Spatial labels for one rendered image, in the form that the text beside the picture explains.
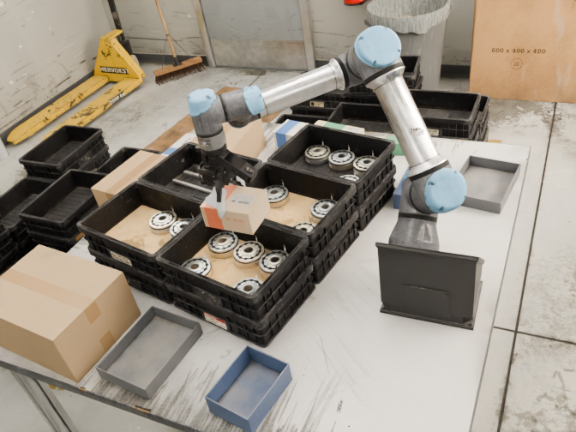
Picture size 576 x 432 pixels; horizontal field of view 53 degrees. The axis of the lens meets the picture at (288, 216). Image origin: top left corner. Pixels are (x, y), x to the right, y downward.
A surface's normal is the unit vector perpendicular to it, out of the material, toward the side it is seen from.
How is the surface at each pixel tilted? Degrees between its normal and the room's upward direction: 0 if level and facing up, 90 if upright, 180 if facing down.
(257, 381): 0
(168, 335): 0
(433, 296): 90
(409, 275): 90
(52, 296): 0
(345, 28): 90
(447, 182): 61
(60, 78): 90
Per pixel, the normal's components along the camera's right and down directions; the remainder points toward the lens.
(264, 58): -0.40, 0.61
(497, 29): -0.41, 0.43
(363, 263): -0.15, -0.78
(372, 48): 0.08, -0.15
